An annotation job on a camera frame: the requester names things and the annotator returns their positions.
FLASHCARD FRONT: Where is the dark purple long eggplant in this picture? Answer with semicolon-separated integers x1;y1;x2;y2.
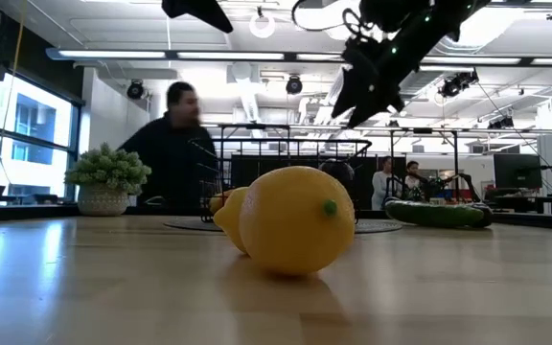
470;202;495;229

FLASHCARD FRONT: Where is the black overhead light bar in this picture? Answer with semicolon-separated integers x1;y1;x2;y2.
45;46;552;68

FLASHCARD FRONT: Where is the black background desk frame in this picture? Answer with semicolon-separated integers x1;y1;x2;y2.
218;123;291;141
389;126;460;202

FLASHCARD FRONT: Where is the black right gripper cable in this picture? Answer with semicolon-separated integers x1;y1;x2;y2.
290;0;368;35

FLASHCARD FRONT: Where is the black computer monitor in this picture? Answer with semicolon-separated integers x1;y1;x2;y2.
493;152;543;190

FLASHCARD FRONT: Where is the yellow lemon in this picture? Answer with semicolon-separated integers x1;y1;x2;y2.
238;165;357;278
212;186;251;255

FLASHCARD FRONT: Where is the green cucumber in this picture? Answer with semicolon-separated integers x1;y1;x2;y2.
383;198;486;229

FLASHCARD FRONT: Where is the white round ceiling lamp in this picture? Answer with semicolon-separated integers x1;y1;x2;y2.
249;11;277;39

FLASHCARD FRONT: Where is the person walking past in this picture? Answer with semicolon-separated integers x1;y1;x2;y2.
117;80;219;215

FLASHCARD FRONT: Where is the black wire basket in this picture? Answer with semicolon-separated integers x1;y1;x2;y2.
188;137;373;224

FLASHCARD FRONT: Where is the standing person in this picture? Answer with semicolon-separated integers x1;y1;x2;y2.
370;155;395;212

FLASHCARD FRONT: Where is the black ceiling spotlight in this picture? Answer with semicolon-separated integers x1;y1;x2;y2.
126;79;146;101
285;74;304;96
438;70;479;100

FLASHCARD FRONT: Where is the person at distant desk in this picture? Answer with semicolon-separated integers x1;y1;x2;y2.
402;160;426;193

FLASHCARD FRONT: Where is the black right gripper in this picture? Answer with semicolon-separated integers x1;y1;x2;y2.
331;37;421;129

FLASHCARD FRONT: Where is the green plant in white pot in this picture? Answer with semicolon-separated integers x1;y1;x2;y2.
63;142;153;218

